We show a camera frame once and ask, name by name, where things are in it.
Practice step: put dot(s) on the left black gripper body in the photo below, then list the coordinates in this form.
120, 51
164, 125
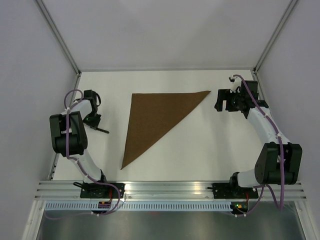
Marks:
92, 116

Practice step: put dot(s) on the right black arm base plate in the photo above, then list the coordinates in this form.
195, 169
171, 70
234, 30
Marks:
226, 191

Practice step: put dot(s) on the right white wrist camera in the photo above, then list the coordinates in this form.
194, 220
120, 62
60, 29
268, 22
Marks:
236, 81

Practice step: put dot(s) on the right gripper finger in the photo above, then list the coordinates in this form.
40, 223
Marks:
224, 94
219, 104

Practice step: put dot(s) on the right aluminium frame post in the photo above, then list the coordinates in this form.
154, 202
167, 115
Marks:
275, 34

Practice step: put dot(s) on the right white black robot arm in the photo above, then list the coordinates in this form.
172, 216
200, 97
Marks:
279, 160

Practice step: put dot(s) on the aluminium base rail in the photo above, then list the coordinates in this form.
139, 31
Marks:
133, 190

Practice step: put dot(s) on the brown cloth napkin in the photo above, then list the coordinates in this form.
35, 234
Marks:
153, 115

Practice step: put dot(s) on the left aluminium frame post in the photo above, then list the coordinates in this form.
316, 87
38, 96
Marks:
57, 35

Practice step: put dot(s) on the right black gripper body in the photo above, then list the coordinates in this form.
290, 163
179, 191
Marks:
233, 103

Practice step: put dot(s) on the white slotted cable duct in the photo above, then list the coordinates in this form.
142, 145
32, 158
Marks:
157, 206

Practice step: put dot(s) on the black handled knife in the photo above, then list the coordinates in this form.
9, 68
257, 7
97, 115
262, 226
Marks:
102, 130

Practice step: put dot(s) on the aluminium frame post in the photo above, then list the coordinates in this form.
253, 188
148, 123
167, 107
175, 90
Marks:
57, 35
275, 34

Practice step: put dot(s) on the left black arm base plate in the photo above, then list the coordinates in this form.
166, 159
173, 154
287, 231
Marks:
98, 191

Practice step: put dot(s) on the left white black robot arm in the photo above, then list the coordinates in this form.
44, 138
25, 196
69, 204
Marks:
69, 137

